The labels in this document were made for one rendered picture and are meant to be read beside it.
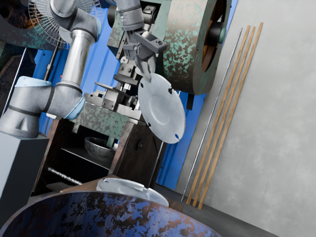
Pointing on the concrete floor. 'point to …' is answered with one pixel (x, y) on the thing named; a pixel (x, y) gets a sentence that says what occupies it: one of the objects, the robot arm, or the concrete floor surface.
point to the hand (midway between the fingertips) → (151, 78)
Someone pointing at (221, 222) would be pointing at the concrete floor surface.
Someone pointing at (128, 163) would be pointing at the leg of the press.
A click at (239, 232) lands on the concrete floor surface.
